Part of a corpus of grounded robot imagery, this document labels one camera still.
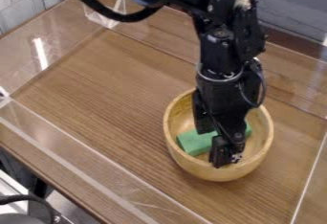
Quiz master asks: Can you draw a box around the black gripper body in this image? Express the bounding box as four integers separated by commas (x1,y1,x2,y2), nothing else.
192,69,264,138

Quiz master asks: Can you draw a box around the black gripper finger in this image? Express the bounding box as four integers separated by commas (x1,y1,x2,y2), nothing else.
194,101,215,134
210,132,247,168

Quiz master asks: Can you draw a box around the green rectangular block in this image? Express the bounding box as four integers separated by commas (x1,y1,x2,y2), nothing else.
175,122,252,158

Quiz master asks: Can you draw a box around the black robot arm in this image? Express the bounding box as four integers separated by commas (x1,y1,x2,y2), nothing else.
134,0,267,168

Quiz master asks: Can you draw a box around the brown wooden bowl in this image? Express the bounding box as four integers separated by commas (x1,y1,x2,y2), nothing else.
163,90,275,182

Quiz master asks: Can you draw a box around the clear acrylic tray wall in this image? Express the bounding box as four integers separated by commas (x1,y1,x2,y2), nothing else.
0,91,214,224

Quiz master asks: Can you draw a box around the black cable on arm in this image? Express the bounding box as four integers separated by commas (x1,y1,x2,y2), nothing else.
56,0,164,23

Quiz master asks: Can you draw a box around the clear acrylic corner bracket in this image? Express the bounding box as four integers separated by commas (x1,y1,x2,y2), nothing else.
82,0,128,30

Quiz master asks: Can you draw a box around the black cable lower left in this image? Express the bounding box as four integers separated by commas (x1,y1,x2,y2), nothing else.
0,194,55,224

